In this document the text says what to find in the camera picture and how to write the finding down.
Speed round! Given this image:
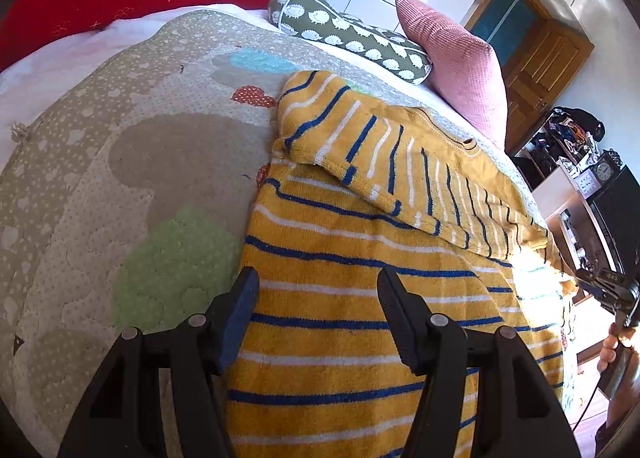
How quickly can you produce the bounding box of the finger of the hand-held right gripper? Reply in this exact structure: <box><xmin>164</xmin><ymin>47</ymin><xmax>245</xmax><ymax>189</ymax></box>
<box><xmin>575</xmin><ymin>265</ymin><xmax>640</xmax><ymax>328</ymax></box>

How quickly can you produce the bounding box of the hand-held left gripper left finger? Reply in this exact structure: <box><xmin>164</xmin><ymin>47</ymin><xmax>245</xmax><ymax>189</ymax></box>
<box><xmin>57</xmin><ymin>267</ymin><xmax>261</xmax><ymax>458</ymax></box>

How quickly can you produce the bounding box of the black screen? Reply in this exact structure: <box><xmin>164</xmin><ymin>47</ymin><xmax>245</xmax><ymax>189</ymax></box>
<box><xmin>590</xmin><ymin>164</ymin><xmax>640</xmax><ymax>284</ymax></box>

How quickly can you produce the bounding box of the pink corduroy pillow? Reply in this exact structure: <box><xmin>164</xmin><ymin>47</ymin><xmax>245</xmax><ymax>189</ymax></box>
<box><xmin>394</xmin><ymin>0</ymin><xmax>509</xmax><ymax>151</ymax></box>

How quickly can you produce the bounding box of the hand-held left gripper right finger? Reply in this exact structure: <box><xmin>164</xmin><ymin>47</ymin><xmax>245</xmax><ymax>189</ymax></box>
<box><xmin>376</xmin><ymin>265</ymin><xmax>583</xmax><ymax>458</ymax></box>

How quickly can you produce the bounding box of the cluttered open shelf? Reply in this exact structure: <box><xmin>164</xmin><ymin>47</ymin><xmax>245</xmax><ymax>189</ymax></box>
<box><xmin>515</xmin><ymin>107</ymin><xmax>607</xmax><ymax>189</ymax></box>

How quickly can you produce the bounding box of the green patterned pillow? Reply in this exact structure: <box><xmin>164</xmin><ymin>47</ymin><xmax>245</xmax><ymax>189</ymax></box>
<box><xmin>268</xmin><ymin>0</ymin><xmax>432</xmax><ymax>85</ymax></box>

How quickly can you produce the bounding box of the person's right hand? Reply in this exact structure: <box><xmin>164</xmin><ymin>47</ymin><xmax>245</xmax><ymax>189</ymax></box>
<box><xmin>596</xmin><ymin>322</ymin><xmax>635</xmax><ymax>376</ymax></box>

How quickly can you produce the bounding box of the wooden door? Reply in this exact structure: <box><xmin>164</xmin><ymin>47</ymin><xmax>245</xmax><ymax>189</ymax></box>
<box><xmin>465</xmin><ymin>0</ymin><xmax>596</xmax><ymax>156</ymax></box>

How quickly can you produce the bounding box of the yellow striped sweater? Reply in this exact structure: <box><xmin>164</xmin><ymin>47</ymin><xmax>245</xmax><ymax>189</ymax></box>
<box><xmin>225</xmin><ymin>70</ymin><xmax>576</xmax><ymax>458</ymax></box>

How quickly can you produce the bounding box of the beige heart patchwork quilt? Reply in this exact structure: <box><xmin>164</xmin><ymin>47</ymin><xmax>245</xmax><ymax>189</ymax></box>
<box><xmin>0</xmin><ymin>9</ymin><xmax>581</xmax><ymax>458</ymax></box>

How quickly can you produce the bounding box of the black table clock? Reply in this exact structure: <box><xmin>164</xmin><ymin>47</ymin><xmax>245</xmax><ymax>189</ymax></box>
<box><xmin>590</xmin><ymin>149</ymin><xmax>624</xmax><ymax>185</ymax></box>

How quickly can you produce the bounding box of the pale pink bed sheet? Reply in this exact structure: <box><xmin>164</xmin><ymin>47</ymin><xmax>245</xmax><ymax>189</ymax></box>
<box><xmin>0</xmin><ymin>3</ymin><xmax>451</xmax><ymax>141</ymax></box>

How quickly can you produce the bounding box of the beige desk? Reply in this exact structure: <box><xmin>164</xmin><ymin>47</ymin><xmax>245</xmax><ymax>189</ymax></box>
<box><xmin>530</xmin><ymin>169</ymin><xmax>598</xmax><ymax>264</ymax></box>

